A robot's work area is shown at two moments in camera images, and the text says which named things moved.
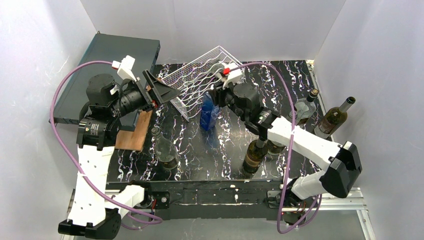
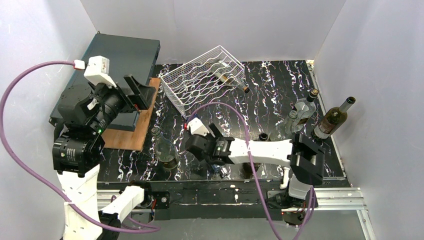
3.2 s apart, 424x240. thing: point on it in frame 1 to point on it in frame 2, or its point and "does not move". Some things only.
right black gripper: [218, 98] to [196, 148]
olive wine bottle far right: [333, 119] does not move
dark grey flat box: [130, 56] does not move
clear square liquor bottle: [305, 108] does not move
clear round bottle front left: [167, 151] does not move
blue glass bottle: [209, 113] to [223, 172]
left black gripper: [149, 92] to [130, 95]
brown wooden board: [134, 140] does not move
